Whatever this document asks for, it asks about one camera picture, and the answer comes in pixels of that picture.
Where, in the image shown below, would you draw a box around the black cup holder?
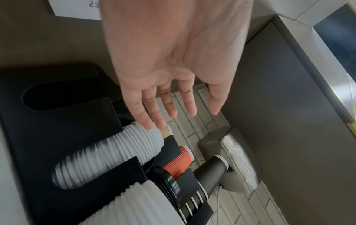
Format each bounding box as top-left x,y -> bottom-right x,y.
0,62 -> 215,225

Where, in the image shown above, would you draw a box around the white wall socket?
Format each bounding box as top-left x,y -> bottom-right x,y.
197,86 -> 211,108

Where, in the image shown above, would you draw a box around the microwave safety poster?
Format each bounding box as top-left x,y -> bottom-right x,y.
47,0 -> 103,21

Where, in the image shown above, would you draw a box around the grey wall-mounted appliance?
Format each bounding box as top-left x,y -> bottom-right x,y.
197,126 -> 263,194

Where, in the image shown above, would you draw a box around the black lids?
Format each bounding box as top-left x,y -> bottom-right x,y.
148,165 -> 183,208

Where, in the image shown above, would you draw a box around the stack of gold paper cups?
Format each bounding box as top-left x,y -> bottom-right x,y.
159,125 -> 173,139

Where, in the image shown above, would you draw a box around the white wall cable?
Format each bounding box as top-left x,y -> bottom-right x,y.
215,185 -> 223,225

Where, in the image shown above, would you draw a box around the person's left hand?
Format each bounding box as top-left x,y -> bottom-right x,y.
100,0 -> 254,130

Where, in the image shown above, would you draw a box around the stack of red paper cups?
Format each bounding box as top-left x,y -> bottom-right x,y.
163,146 -> 195,180

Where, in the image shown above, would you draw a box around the stack of black paper cups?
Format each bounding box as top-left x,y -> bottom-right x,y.
177,155 -> 230,220

